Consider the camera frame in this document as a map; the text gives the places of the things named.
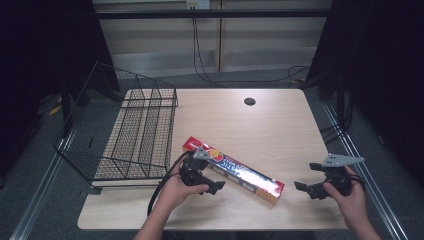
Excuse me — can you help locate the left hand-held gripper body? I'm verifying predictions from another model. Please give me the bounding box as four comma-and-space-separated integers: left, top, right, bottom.
179, 146, 215, 188

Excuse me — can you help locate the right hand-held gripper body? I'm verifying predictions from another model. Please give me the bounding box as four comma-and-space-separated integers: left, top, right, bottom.
320, 152, 366, 198

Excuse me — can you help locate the long red and blue box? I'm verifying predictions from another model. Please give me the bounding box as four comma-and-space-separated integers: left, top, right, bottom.
182, 136, 286, 206

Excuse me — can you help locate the person's left hand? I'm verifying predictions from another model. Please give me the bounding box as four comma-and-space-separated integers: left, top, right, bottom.
156, 170, 211, 215

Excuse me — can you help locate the person's right hand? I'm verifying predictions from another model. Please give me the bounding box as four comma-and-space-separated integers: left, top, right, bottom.
322, 165, 372, 232

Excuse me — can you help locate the black metal stand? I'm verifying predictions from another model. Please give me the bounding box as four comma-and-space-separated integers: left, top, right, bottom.
335, 66, 348, 133

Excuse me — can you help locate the black curtain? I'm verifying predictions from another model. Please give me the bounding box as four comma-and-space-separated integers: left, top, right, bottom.
304, 0, 424, 188
0, 0, 121, 188

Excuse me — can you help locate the yellow floor object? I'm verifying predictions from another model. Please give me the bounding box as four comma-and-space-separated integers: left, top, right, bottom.
48, 95, 64, 117

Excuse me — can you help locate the aluminium floor rail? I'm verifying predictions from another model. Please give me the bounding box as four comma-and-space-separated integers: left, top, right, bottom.
322, 103, 409, 240
9, 131, 76, 240

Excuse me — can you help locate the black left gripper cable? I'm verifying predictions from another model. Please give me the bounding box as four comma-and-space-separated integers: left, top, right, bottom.
147, 150, 194, 217

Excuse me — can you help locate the bundle of black floor cables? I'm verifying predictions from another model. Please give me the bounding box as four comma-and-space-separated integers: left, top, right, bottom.
319, 93, 356, 146

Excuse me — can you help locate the black wire mesh basket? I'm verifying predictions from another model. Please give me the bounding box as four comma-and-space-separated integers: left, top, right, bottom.
53, 61, 180, 188

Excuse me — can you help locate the black hanging wall cable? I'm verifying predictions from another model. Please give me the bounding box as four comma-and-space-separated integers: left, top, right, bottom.
191, 17, 312, 85

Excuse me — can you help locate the black horizontal frame bar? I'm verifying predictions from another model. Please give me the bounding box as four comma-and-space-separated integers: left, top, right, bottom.
94, 9, 332, 20

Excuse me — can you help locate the white wall power outlet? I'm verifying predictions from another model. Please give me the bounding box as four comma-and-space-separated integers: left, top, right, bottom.
186, 0, 211, 10

